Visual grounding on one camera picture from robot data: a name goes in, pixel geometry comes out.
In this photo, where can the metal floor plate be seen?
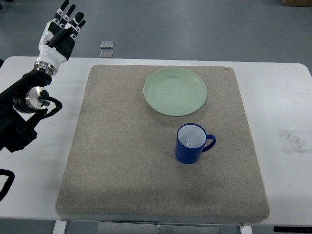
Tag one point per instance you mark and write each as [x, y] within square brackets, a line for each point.
[107, 45]
[106, 54]

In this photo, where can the light green plate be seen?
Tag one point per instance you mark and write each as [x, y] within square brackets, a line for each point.
[175, 91]

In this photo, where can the cardboard box corner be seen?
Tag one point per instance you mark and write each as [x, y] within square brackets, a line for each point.
[297, 3]

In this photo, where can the metal table frame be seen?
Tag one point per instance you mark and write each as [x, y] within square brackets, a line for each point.
[136, 228]

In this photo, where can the blue enamel mug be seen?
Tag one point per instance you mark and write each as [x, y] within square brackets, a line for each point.
[191, 141]

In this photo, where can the lower metal floor plate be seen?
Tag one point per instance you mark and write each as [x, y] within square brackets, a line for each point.
[106, 54]

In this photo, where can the beige felt mat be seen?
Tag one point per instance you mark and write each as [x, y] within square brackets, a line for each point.
[122, 164]

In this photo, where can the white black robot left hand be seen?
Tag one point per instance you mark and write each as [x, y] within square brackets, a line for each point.
[58, 39]

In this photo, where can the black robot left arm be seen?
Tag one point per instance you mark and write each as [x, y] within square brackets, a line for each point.
[24, 104]

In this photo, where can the upper metal floor plate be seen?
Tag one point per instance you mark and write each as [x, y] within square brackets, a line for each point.
[107, 45]

